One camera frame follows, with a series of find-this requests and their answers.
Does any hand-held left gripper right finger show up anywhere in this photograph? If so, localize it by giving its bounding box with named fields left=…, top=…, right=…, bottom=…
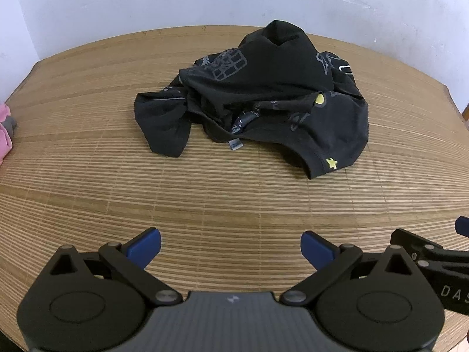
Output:
left=280, top=230, right=427, bottom=306

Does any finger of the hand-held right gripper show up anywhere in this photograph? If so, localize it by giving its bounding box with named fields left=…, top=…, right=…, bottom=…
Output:
left=389, top=228, right=469, bottom=276
left=454, top=216, right=469, bottom=239

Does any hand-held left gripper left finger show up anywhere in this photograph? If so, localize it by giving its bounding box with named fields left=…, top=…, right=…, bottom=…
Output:
left=38, top=227, right=184, bottom=306

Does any black printed T-shirt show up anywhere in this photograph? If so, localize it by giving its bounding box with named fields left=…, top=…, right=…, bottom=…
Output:
left=134, top=20, right=369, bottom=180

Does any pink cloth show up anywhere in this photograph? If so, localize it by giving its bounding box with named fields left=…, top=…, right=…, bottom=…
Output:
left=0, top=103, right=13, bottom=167

